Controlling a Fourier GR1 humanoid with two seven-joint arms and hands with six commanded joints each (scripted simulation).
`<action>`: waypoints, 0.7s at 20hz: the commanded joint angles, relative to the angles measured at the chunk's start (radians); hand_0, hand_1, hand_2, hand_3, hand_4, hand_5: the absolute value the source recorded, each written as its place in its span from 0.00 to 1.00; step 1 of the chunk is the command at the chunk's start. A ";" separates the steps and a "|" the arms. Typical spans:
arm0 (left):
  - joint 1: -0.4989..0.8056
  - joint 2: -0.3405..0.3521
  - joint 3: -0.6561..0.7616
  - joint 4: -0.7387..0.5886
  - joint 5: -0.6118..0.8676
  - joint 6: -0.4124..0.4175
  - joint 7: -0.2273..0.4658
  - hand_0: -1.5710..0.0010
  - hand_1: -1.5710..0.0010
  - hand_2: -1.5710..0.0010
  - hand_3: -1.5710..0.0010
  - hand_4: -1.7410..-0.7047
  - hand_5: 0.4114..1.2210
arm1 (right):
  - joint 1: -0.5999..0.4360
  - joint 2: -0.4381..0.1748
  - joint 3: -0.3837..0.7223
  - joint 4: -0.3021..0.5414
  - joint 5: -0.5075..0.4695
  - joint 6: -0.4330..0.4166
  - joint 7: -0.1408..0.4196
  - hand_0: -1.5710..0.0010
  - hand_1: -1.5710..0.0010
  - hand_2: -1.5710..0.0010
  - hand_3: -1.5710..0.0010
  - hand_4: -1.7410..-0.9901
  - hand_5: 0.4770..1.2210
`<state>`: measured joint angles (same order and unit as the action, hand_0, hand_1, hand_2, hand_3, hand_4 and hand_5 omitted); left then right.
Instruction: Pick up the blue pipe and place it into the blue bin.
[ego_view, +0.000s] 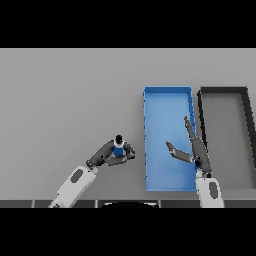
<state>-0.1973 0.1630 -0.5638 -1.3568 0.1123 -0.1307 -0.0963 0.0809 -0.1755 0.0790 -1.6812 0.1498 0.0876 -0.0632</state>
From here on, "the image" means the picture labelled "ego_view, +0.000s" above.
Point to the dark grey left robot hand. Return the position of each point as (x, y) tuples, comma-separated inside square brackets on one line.
[(101, 155)]

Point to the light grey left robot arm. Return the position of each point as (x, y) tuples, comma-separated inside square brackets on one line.
[(71, 187)]

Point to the blue rectangular bin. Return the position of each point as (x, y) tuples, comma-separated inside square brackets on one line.
[(168, 140)]

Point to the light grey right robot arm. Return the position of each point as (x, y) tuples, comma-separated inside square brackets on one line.
[(210, 191)]

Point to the dark grey rectangular bin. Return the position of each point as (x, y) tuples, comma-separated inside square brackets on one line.
[(226, 140)]

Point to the blue pipe with dark end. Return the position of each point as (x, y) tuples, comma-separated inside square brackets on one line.
[(118, 148)]

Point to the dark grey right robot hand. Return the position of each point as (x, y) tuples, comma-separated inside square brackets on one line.
[(200, 152)]

